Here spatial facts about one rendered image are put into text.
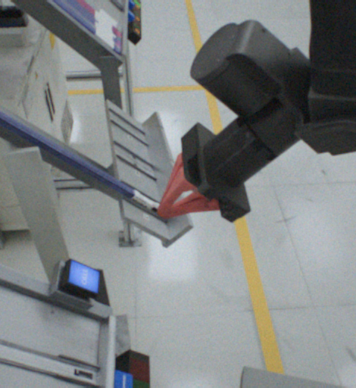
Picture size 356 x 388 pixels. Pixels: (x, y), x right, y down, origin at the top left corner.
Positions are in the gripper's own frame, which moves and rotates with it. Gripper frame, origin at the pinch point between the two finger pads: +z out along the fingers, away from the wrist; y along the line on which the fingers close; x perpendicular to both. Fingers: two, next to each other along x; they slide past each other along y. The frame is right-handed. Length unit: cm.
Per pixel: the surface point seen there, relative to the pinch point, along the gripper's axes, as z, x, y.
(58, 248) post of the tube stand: 39.7, 6.3, -21.8
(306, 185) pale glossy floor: 25, 109, -97
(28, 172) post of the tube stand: 24.6, -8.7, -21.9
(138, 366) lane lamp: 21.5, 13.2, 7.4
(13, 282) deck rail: 19.1, -8.5, 3.0
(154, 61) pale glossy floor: 69, 63, -217
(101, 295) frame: 23.0, 6.9, -2.8
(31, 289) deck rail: 19.2, -6.0, 3.1
